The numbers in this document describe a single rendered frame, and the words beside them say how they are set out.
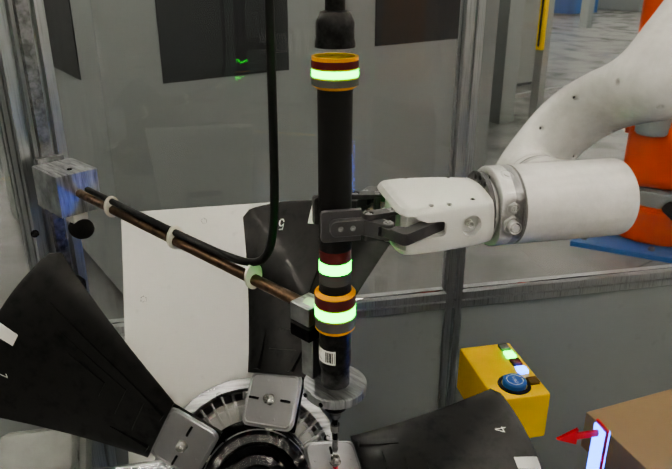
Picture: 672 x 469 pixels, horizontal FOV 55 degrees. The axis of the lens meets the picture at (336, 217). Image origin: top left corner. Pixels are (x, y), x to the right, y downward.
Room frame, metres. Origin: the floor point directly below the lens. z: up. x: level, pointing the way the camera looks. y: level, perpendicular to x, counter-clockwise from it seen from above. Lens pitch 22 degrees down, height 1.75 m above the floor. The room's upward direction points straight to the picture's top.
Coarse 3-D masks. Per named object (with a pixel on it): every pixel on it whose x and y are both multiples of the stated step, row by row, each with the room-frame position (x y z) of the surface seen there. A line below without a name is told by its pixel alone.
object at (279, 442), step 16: (224, 432) 0.65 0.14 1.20; (240, 432) 0.57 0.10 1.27; (256, 432) 0.57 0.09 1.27; (272, 432) 0.57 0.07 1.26; (288, 432) 0.66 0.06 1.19; (224, 448) 0.55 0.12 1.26; (240, 448) 0.56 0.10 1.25; (256, 448) 0.56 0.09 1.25; (272, 448) 0.57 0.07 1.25; (288, 448) 0.56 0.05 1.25; (208, 464) 0.54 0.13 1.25; (224, 464) 0.55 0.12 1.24; (240, 464) 0.55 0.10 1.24; (256, 464) 0.55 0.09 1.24; (272, 464) 0.55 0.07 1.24; (288, 464) 0.56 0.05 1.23; (304, 464) 0.55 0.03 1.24
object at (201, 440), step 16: (176, 416) 0.60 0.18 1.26; (160, 432) 0.60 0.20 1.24; (176, 432) 0.60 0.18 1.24; (192, 432) 0.60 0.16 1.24; (208, 432) 0.59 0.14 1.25; (160, 448) 0.61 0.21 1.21; (192, 448) 0.60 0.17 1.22; (208, 448) 0.59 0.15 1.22; (176, 464) 0.61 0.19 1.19; (192, 464) 0.60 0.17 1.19
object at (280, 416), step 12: (252, 384) 0.68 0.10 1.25; (264, 384) 0.67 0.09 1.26; (276, 384) 0.65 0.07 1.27; (288, 384) 0.64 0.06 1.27; (300, 384) 0.63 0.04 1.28; (276, 396) 0.64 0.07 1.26; (288, 396) 0.63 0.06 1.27; (252, 408) 0.65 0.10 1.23; (264, 408) 0.64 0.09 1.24; (276, 408) 0.63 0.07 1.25; (288, 408) 0.62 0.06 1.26; (252, 420) 0.64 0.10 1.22; (264, 420) 0.63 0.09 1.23; (276, 420) 0.62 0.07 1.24; (288, 420) 0.61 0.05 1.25
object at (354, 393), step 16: (304, 304) 0.62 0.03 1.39; (304, 320) 0.61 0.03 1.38; (304, 336) 0.61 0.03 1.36; (304, 352) 0.61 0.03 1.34; (304, 368) 0.61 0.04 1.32; (320, 368) 0.61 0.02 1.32; (352, 368) 0.63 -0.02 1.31; (304, 384) 0.60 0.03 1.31; (320, 384) 0.60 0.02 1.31; (352, 384) 0.60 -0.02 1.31; (320, 400) 0.57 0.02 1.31; (336, 400) 0.57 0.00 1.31; (352, 400) 0.57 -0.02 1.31
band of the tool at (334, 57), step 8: (312, 56) 0.60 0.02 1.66; (328, 56) 0.62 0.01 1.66; (336, 56) 0.62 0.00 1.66; (344, 56) 0.62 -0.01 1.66; (352, 56) 0.62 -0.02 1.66; (328, 80) 0.58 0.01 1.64; (336, 80) 0.58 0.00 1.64; (344, 80) 0.58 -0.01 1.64; (320, 88) 0.59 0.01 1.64; (344, 88) 0.58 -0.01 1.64; (352, 88) 0.59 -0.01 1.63
